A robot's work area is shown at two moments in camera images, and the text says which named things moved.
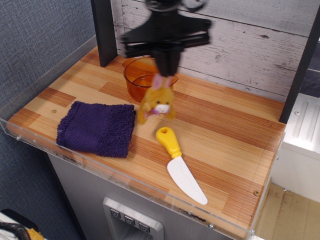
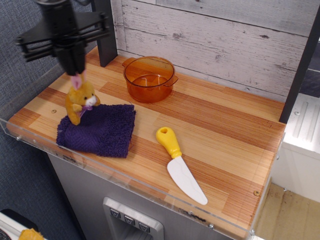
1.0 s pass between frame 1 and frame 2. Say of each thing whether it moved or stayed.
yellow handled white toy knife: stayed
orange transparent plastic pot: stayed
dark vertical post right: stayed
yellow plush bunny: moved
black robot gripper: moved
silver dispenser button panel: stayed
